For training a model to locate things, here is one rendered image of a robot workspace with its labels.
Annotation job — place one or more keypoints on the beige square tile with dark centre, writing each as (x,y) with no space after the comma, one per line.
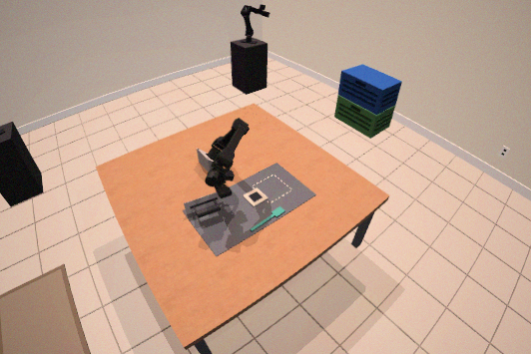
(255,196)

